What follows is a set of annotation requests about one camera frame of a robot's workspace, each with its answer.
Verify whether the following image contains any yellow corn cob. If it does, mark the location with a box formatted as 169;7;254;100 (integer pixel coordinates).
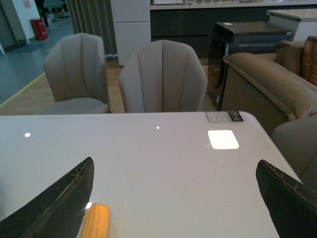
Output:
80;203;110;238

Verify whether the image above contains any beige chair left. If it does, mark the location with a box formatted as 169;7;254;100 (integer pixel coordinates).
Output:
42;33;110;115

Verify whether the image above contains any black washing machine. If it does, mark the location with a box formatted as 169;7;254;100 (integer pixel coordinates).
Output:
207;21;292;112

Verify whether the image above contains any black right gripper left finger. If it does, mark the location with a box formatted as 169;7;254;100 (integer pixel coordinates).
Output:
0;157;94;238

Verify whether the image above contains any beige chair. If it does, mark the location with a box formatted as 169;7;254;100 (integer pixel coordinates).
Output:
42;33;110;115
119;40;208;113

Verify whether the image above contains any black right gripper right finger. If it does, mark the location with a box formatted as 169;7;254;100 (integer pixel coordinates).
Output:
256;160;317;238

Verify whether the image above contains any white cabinet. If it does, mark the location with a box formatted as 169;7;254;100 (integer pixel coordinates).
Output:
110;0;151;65

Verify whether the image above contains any dark kitchen counter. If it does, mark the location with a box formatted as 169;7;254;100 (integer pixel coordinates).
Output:
150;0;317;59

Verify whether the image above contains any black white table sticker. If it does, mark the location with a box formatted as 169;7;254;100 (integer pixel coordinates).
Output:
206;111;244;122

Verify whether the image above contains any beige chair right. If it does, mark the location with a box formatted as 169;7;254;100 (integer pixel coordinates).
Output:
119;40;208;113

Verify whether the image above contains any tan sofa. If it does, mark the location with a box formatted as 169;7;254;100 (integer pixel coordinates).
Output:
221;36;317;188

